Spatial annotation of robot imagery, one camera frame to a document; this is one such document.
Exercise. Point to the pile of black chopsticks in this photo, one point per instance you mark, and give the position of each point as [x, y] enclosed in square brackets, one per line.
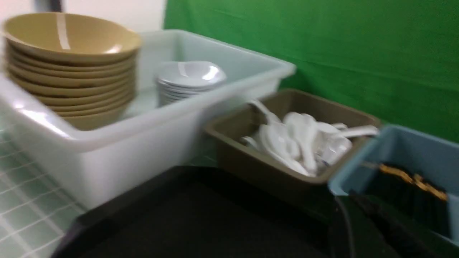
[413, 195]

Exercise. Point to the black serving tray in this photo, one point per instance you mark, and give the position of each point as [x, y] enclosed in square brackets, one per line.
[203, 212]

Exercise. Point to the stack of white dishes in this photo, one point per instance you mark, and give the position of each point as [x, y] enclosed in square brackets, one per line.
[180, 80]

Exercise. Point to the stack of tan bowls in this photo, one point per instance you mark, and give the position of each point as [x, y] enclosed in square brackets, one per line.
[87, 97]

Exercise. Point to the white plastic tub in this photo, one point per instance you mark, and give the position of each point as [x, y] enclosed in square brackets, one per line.
[98, 165]

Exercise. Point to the green backdrop cloth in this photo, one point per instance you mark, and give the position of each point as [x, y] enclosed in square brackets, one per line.
[395, 59]

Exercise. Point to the tan noodle bowl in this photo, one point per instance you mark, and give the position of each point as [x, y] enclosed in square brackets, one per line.
[71, 38]

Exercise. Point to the blue plastic bin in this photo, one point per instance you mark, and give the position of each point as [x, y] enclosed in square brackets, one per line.
[434, 158]

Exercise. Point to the pile of white spoons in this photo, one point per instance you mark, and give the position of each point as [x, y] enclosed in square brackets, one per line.
[301, 143]

